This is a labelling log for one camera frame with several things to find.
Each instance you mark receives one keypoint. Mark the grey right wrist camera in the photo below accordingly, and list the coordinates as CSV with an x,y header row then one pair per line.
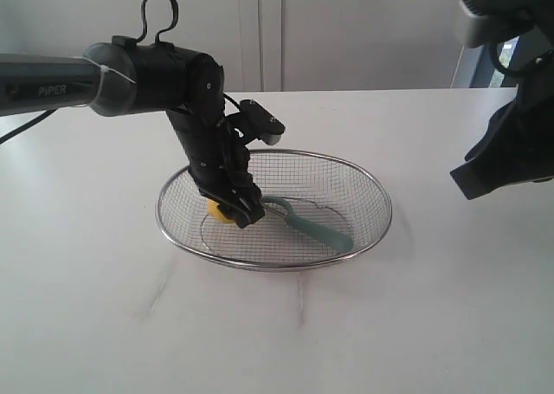
x,y
480,22

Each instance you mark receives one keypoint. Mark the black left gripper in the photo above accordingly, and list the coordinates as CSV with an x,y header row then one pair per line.
x,y
219,165

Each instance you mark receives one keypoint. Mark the oval wire mesh basket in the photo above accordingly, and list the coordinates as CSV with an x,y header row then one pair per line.
x,y
324,189

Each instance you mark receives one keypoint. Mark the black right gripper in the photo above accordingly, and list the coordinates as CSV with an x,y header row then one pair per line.
x,y
518,144

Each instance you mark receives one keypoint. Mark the yellow lemon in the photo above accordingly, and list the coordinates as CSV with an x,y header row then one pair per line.
x,y
214,211

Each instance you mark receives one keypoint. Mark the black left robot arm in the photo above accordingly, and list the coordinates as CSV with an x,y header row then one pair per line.
x,y
116,80

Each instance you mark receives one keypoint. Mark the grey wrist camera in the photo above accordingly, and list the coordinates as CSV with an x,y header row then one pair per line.
x,y
254,122
480,22

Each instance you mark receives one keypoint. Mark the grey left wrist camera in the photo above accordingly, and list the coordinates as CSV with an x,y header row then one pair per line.
x,y
254,122

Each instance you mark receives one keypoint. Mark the teal handled peeler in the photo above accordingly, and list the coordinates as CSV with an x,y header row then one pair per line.
x,y
332,238

